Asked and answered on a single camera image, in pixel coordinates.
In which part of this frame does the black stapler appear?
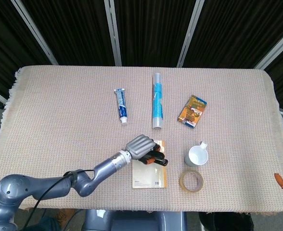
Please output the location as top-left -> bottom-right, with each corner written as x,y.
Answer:
153,147 -> 169,167

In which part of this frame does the beige woven tablecloth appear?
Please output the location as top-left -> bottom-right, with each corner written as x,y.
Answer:
0,65 -> 283,213

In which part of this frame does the orange snack packet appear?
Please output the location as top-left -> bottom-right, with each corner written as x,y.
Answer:
177,94 -> 208,129

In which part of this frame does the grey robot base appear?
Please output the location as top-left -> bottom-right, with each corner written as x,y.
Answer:
82,208 -> 188,231

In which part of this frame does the beige orange notebook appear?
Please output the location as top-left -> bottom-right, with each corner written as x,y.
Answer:
131,140 -> 168,189

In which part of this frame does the blue-white toothpaste tube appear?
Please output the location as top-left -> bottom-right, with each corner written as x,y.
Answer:
113,88 -> 128,126

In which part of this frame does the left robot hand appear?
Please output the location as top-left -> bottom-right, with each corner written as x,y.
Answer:
125,134 -> 166,166

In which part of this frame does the clear packing tape roll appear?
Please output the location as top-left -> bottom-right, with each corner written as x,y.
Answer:
179,169 -> 205,193

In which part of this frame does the clear plastic wrap roll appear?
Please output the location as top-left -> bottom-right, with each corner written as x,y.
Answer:
152,72 -> 164,130

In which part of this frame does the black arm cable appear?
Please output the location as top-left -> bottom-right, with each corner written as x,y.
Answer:
23,169 -> 95,231

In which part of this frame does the white plastic cup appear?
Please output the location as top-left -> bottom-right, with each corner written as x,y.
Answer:
184,141 -> 209,167

